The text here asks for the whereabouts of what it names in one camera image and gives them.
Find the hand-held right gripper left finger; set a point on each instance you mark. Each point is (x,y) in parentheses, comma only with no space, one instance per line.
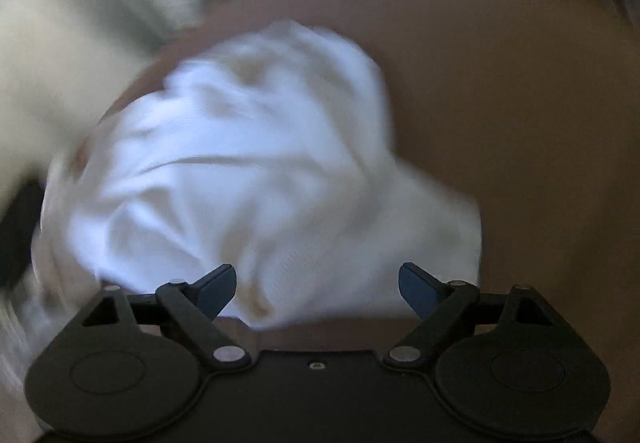
(220,288)

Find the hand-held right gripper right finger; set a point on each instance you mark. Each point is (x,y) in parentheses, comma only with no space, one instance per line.
(417,293)

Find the white towel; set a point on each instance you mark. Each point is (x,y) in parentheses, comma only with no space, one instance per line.
(225,163)

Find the black folded garment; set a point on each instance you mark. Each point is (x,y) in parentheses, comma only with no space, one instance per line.
(20,238)

